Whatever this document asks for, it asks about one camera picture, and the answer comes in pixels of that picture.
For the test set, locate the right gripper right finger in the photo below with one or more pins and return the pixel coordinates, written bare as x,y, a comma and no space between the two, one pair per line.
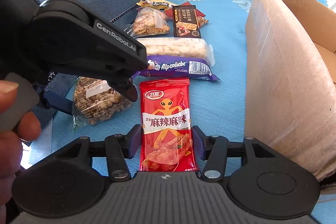
213,150

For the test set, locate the red square snack packet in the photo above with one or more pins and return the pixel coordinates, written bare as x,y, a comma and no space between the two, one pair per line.
198,13

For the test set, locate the cardboard box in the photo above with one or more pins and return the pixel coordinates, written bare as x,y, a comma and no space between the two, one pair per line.
290,91

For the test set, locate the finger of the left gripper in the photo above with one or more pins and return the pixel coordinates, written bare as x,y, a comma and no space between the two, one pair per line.
125,87
54,97

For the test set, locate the yellow candy bag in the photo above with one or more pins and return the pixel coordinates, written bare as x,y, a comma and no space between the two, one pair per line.
156,4

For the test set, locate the clear pack white rice crackers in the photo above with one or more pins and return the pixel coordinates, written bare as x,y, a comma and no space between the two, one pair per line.
183,47

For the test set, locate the clear bag of peanuts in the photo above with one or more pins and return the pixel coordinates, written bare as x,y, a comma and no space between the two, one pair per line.
94,101

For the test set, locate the purple Alpenliebe candy pack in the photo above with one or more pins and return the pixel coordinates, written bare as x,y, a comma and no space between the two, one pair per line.
177,67

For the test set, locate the small red candy bar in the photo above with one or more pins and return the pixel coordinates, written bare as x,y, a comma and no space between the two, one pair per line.
201,21

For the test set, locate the black chocolate bar packet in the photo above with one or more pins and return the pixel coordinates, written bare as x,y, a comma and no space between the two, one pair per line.
185,22

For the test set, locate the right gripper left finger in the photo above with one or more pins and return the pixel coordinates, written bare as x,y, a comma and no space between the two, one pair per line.
120,147

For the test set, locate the person's left hand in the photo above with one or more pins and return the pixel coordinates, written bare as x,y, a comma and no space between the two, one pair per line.
29,129

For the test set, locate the red spicy snack packet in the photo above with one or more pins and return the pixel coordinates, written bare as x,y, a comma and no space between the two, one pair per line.
167,139

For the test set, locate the clear bag of cookies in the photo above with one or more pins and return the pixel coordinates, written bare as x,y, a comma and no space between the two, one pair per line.
149,22

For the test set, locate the blue white patterned sofa cover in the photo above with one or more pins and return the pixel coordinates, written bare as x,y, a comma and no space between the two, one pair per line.
234,119

